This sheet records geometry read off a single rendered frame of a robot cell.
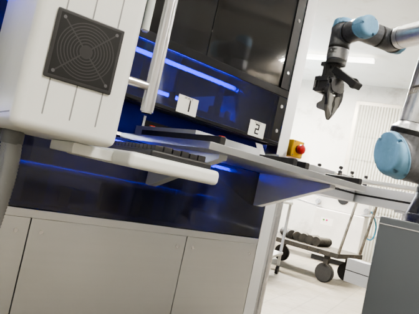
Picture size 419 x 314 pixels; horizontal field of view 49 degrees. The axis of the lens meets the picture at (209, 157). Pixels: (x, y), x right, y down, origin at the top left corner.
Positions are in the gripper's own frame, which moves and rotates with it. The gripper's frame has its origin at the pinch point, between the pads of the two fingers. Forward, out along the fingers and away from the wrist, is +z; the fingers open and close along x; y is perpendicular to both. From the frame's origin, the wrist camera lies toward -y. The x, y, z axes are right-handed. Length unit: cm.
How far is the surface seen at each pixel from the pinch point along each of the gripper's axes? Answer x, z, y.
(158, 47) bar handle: 88, 9, -27
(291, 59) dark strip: -4.3, -24.3, 28.0
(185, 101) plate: 42, 7, 28
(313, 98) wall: -586, -179, 510
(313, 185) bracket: 0.5, 24.9, 0.6
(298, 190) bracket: 0.5, 27.8, 6.4
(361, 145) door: -627, -98, 407
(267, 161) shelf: 38.0, 22.6, -12.3
